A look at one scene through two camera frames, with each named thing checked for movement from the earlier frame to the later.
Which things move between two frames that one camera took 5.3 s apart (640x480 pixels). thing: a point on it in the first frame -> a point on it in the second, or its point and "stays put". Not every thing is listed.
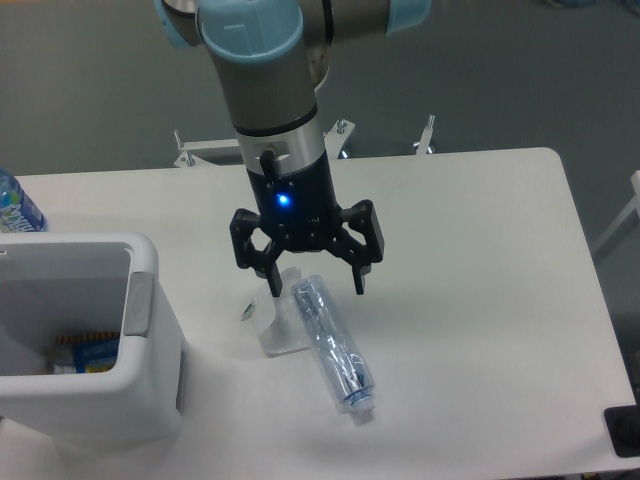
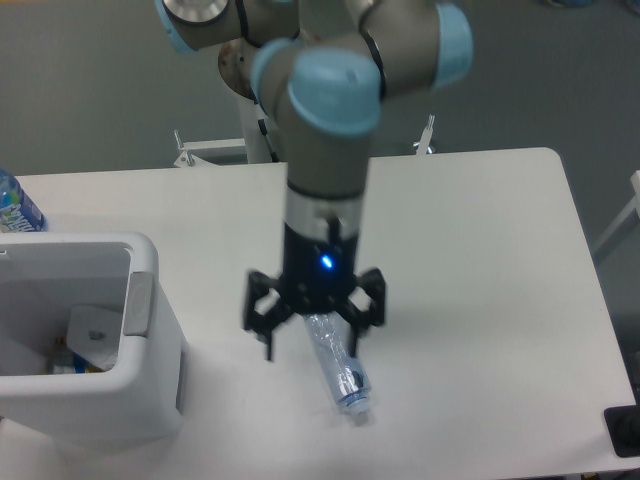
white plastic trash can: [62, 283] stays put
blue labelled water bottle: [18, 214] stays put
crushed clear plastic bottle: [345, 362] stays put
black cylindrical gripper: [300, 210] -> [317, 277]
